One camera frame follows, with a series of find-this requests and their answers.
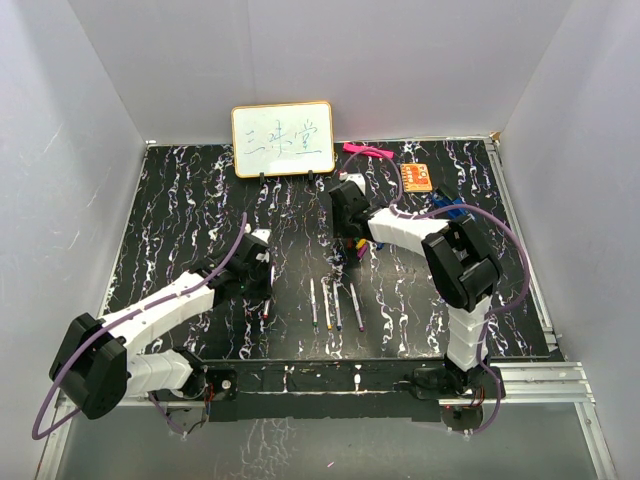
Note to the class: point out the yellow marker pen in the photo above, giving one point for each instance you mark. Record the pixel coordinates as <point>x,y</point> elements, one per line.
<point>326,305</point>

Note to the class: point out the orange card box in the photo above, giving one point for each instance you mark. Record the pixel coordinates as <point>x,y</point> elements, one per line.
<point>416,178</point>

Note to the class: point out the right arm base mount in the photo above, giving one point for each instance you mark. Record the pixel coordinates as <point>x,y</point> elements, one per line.
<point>448,382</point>

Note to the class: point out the blue plastic clip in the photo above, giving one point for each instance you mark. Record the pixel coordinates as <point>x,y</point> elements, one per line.
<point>444,196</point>

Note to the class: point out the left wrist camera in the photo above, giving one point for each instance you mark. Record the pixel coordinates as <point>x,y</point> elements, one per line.
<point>261,239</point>

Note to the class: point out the pink pen cap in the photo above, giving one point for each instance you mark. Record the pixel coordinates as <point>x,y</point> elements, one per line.
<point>362,251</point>

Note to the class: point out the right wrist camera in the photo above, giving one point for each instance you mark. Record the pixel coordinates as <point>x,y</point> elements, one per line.
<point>357,178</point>

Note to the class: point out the green marker pen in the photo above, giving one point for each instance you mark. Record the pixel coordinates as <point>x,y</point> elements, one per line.
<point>313,303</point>

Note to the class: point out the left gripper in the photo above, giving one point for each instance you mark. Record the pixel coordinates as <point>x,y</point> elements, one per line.
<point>264,291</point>

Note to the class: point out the pink marker pen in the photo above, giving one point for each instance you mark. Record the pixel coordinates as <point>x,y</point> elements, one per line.
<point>356,307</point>

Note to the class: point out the blue marker pen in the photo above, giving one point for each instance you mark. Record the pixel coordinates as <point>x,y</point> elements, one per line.
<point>339,324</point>

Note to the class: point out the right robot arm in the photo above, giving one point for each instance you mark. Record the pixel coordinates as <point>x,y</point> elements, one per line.
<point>464,270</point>

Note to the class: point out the small whiteboard with writing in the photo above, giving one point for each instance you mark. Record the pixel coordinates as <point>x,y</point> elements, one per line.
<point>283,139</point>

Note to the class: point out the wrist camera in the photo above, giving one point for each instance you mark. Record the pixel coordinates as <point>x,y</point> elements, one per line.
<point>261,239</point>
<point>357,178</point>

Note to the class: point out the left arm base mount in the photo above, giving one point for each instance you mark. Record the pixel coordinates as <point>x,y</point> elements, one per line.
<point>204,389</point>

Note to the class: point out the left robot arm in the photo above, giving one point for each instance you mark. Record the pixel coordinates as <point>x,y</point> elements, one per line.
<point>103,360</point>

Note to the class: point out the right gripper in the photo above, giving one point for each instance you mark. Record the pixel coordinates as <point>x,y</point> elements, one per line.
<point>341,231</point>

